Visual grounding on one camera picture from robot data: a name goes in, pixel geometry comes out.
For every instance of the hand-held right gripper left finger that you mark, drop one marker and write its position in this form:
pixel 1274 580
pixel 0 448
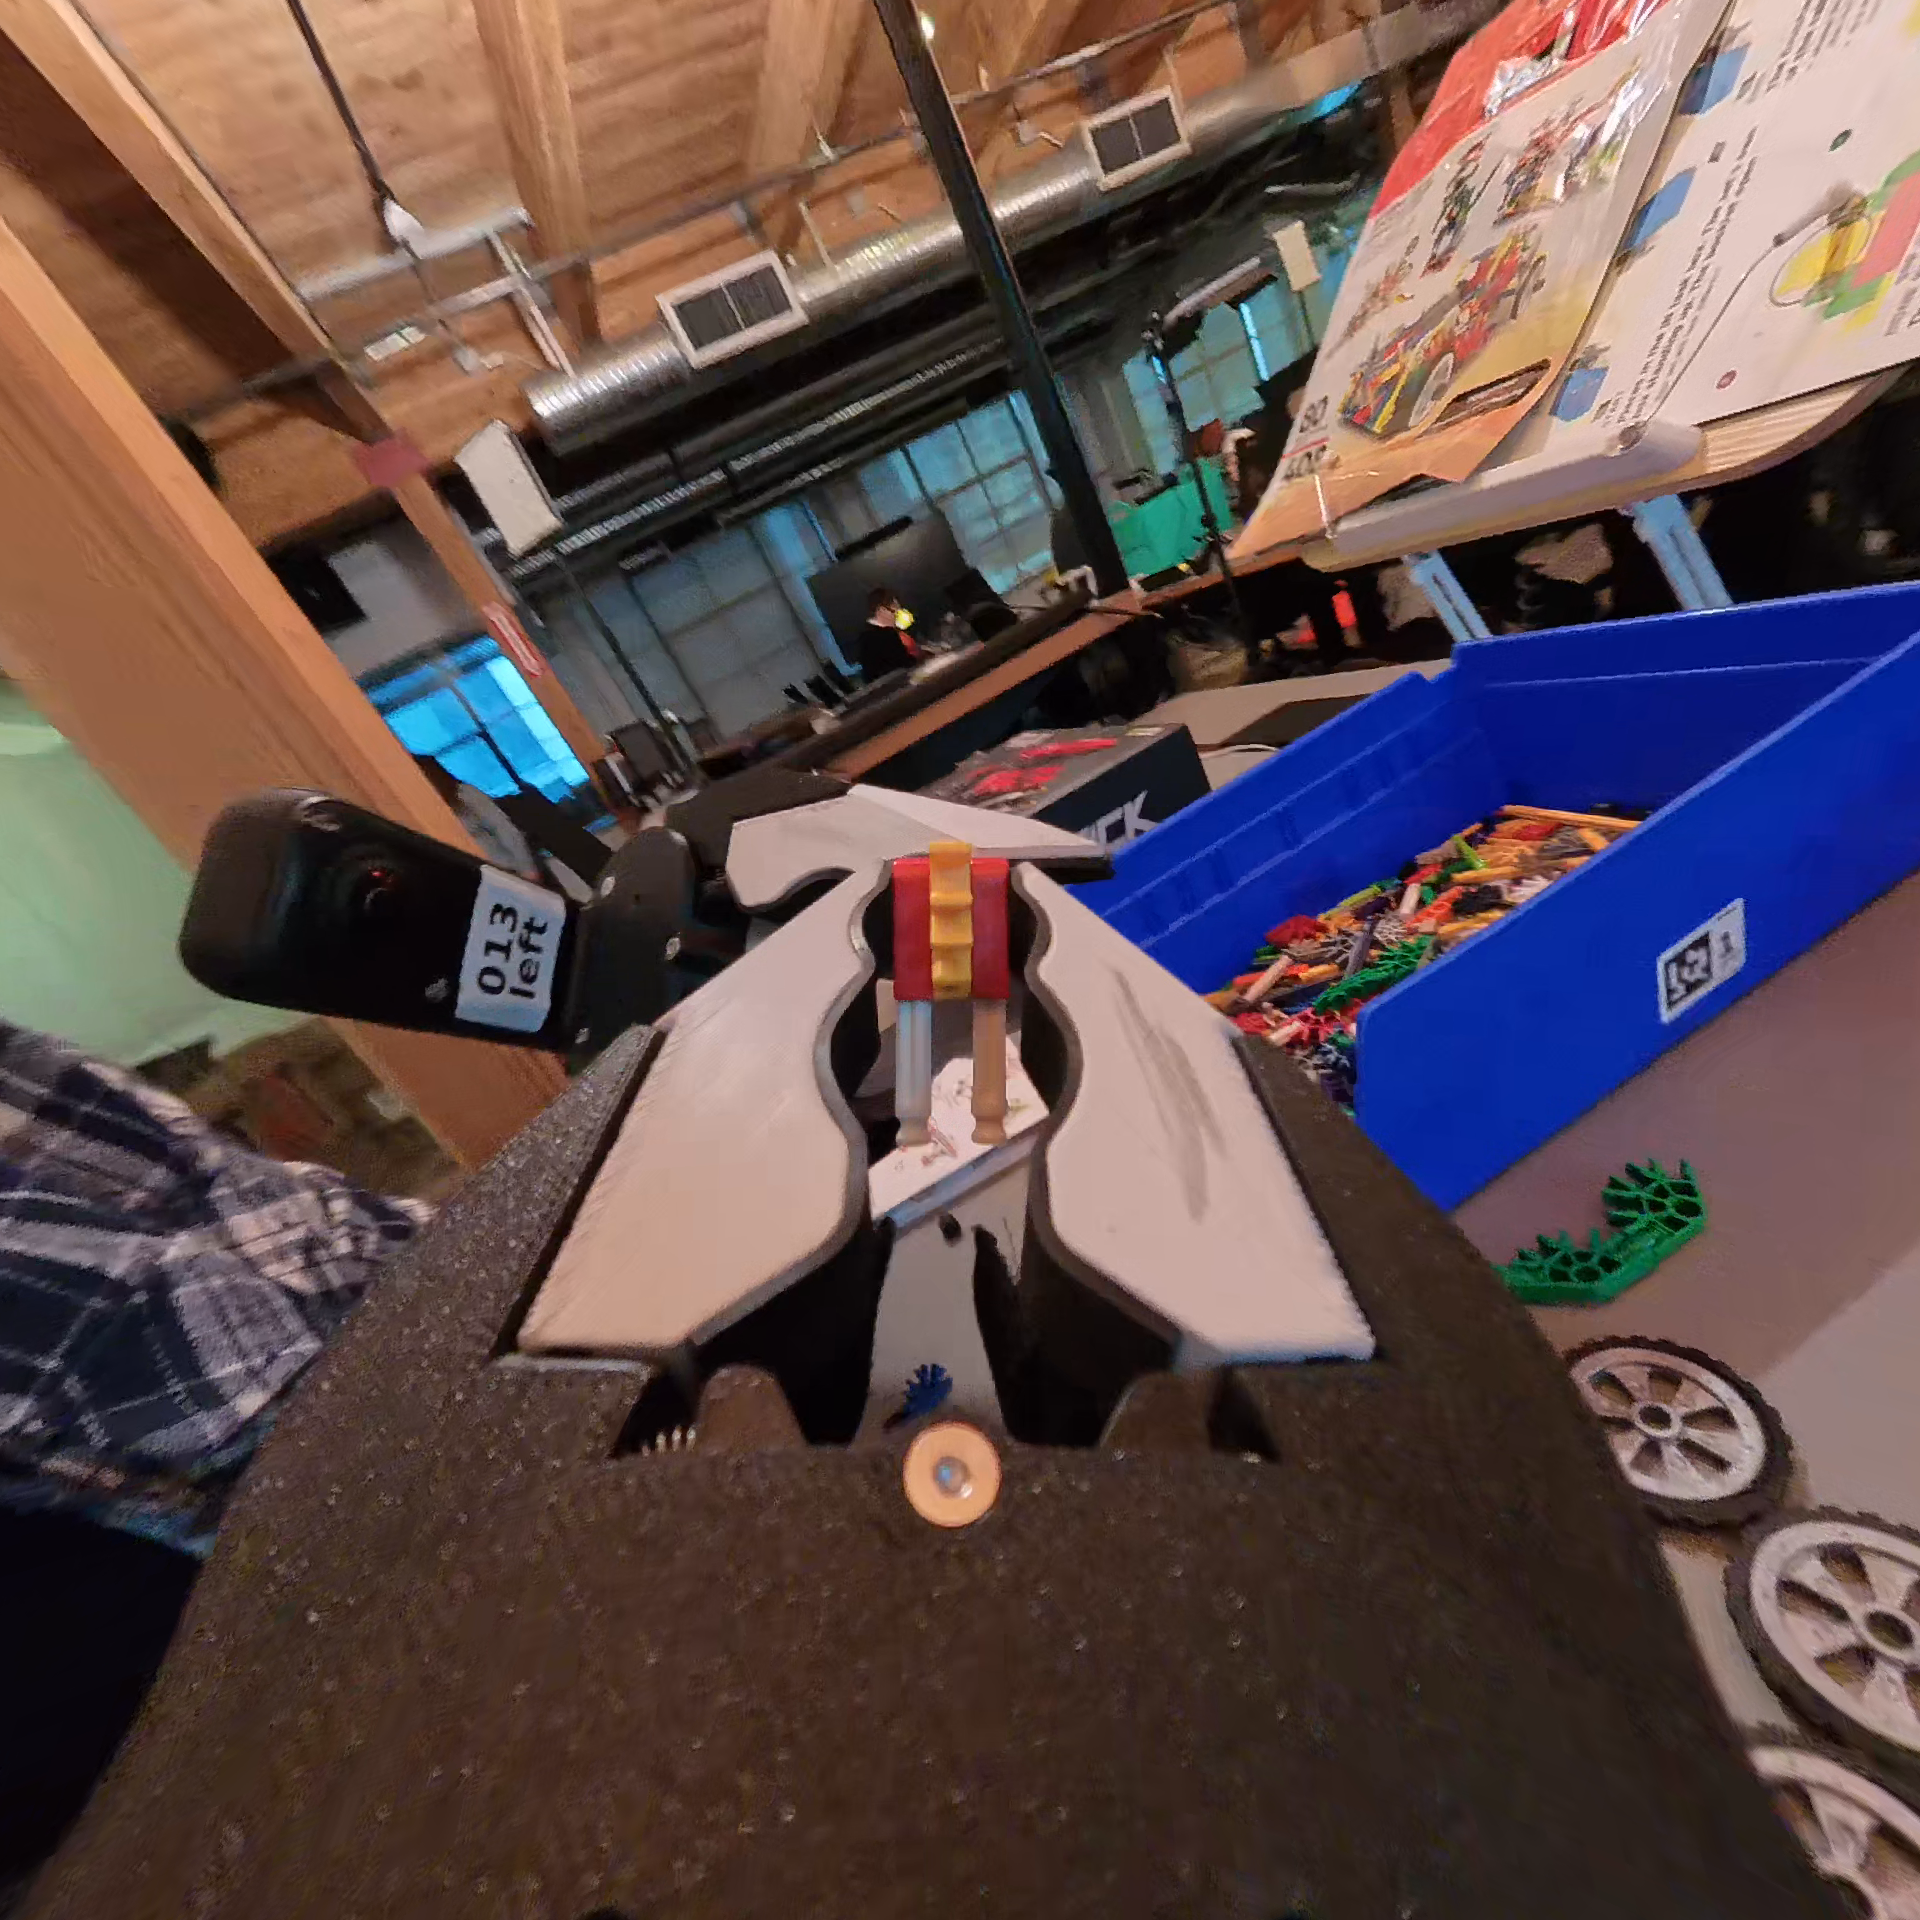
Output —
pixel 704 1155

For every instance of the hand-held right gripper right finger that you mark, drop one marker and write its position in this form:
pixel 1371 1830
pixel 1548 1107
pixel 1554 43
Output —
pixel 1200 1201

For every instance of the blue plastic bin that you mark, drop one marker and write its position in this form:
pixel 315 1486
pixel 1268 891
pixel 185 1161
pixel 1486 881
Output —
pixel 1681 811

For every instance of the red yellow toy construction piece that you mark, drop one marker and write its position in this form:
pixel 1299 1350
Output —
pixel 949 925

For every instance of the black box with red print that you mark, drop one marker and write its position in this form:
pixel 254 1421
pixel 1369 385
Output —
pixel 1065 787

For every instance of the black metal pole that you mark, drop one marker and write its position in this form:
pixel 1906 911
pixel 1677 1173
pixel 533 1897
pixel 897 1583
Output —
pixel 975 272

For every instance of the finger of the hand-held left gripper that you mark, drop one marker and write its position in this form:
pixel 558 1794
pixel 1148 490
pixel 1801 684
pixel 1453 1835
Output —
pixel 901 823
pixel 955 1291

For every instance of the colourful toy package bag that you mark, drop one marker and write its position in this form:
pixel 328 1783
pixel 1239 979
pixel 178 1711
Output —
pixel 1486 257

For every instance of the tilted board stand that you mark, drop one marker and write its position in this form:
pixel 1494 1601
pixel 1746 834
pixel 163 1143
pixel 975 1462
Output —
pixel 1621 481

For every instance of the wooden post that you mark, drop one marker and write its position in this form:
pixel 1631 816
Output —
pixel 211 690

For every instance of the pile of colourful toy pieces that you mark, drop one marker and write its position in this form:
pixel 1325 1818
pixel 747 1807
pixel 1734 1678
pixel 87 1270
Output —
pixel 1410 917

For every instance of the person's left forearm plaid sleeve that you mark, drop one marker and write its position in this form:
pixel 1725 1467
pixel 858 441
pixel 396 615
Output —
pixel 165 1276

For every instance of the black computer monitor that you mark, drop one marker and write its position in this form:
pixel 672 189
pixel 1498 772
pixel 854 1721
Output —
pixel 895 572

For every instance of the white air vent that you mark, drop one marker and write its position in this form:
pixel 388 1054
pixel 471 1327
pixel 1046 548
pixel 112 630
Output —
pixel 728 307
pixel 1133 135

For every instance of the green toy connector piece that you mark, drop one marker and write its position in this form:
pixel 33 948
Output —
pixel 1606 1237

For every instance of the silver ventilation duct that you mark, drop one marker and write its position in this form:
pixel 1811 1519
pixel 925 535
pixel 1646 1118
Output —
pixel 901 257

